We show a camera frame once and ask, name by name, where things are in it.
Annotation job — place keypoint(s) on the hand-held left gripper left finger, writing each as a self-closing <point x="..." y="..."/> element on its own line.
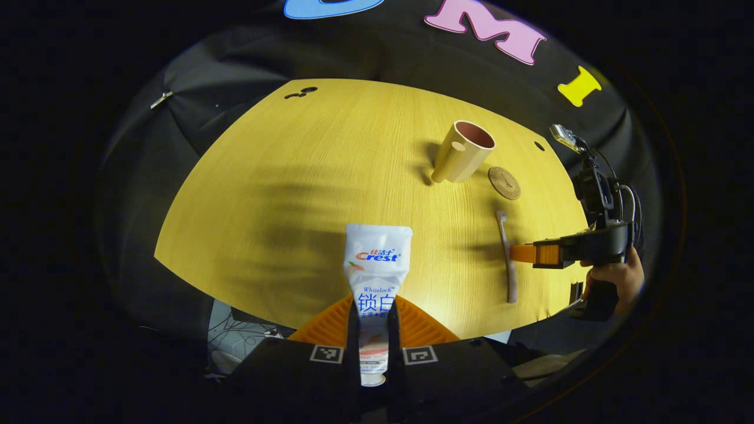
<point x="352" y="365"/>

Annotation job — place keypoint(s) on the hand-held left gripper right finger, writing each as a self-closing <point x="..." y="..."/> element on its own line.
<point x="394" y="365"/>

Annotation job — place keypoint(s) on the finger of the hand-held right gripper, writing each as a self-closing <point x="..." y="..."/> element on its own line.
<point x="545" y="254"/>

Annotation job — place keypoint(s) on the white toothbrush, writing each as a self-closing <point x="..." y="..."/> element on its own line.
<point x="508" y="259"/>

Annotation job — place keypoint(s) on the round brown coaster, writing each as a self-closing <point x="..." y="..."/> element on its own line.
<point x="504" y="183"/>

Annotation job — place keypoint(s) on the white toothpaste tube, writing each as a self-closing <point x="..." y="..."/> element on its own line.
<point x="377" y="271"/>

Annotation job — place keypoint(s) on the tan cup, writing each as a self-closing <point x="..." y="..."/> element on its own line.
<point x="459" y="156"/>

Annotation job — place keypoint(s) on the wooden desktop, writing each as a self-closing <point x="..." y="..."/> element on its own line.
<point x="294" y="176"/>

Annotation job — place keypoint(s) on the silver metal clip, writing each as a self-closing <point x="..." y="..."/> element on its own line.
<point x="160" y="99"/>

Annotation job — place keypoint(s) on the black table edge bracket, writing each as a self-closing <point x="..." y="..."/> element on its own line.
<point x="576" y="292"/>

